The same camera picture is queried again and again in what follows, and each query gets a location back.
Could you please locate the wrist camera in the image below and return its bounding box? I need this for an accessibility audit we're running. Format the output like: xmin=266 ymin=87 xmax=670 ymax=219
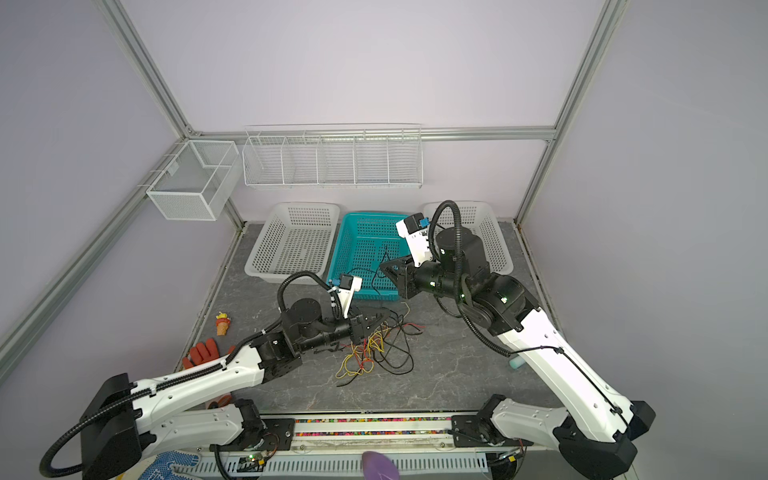
xmin=396 ymin=213 xmax=433 ymax=267
xmin=328 ymin=274 xmax=363 ymax=319

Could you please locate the white plastic basket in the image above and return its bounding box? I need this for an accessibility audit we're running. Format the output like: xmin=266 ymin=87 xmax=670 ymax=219
xmin=456 ymin=201 xmax=514 ymax=275
xmin=244 ymin=202 xmax=340 ymax=284

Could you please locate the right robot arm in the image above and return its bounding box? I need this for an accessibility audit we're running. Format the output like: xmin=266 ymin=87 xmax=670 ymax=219
xmin=380 ymin=200 xmax=656 ymax=479

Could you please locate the purple object at front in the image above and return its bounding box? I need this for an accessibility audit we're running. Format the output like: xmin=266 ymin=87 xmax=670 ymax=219
xmin=361 ymin=451 xmax=400 ymax=480

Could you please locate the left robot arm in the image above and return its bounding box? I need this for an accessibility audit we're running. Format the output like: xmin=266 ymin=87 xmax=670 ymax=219
xmin=39 ymin=273 xmax=389 ymax=479

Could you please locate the left white plastic basket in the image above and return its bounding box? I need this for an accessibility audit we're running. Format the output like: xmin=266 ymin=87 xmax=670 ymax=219
xmin=244 ymin=202 xmax=340 ymax=284

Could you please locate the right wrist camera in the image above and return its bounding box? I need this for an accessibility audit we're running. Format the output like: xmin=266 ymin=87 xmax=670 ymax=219
xmin=396 ymin=213 xmax=433 ymax=267

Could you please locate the red rubber glove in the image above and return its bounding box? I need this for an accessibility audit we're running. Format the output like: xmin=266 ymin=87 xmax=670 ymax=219
xmin=182 ymin=337 xmax=234 ymax=370

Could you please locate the light blue plastic scraper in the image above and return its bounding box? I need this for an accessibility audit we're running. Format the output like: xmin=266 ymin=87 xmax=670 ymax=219
xmin=509 ymin=356 xmax=525 ymax=370

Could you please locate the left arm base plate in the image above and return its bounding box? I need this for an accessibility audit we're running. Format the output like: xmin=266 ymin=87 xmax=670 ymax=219
xmin=217 ymin=417 xmax=296 ymax=452

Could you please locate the ice cream cone toy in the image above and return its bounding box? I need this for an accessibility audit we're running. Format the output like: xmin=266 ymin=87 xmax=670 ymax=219
xmin=215 ymin=312 xmax=231 ymax=336

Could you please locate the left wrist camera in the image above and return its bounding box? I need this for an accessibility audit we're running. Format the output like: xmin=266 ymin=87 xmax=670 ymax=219
xmin=328 ymin=274 xmax=363 ymax=319

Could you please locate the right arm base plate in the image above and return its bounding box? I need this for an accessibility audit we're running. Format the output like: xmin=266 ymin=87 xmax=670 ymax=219
xmin=448 ymin=415 xmax=532 ymax=448

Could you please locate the white mesh wall box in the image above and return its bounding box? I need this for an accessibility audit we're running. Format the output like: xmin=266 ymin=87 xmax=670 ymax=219
xmin=147 ymin=140 xmax=243 ymax=221

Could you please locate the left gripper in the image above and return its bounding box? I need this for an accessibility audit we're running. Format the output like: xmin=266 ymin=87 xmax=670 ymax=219
xmin=299 ymin=303 xmax=391 ymax=353

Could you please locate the teal plastic basket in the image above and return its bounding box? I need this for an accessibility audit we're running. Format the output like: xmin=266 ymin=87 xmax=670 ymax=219
xmin=327 ymin=212 xmax=410 ymax=302

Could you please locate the white wire wall shelf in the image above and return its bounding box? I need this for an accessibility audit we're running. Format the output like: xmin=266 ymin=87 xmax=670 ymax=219
xmin=241 ymin=123 xmax=424 ymax=188

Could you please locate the right white plastic basket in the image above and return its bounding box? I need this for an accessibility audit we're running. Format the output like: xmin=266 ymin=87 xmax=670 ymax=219
xmin=456 ymin=201 xmax=514 ymax=275

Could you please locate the cable bundle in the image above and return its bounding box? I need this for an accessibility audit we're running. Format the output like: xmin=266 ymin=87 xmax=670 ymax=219
xmin=334 ymin=299 xmax=424 ymax=388

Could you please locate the blue white work glove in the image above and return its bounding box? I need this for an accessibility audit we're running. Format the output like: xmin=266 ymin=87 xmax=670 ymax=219
xmin=138 ymin=451 xmax=201 ymax=480

